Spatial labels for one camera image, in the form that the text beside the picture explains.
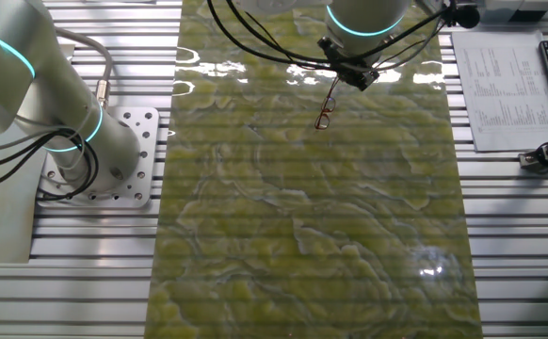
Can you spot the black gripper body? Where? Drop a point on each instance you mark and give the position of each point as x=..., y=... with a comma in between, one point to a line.
x=337, y=59

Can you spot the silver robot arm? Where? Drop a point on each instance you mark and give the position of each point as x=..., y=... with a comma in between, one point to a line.
x=62, y=103

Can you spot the green marble pattern mat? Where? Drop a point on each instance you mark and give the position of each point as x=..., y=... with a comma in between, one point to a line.
x=302, y=212

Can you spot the red frame glasses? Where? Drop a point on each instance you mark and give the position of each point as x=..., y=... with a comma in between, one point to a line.
x=326, y=113

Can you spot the printed table paper sheet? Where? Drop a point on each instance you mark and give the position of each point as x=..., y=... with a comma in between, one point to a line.
x=504, y=89

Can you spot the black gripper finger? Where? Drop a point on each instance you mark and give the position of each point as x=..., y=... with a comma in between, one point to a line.
x=367, y=81
x=347, y=75

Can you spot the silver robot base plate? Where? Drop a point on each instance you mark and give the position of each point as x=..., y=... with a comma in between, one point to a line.
x=135, y=188

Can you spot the camera stand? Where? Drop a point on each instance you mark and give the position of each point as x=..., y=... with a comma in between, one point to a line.
x=530, y=160

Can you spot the grey black device box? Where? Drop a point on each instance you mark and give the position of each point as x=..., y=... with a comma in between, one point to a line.
x=514, y=9

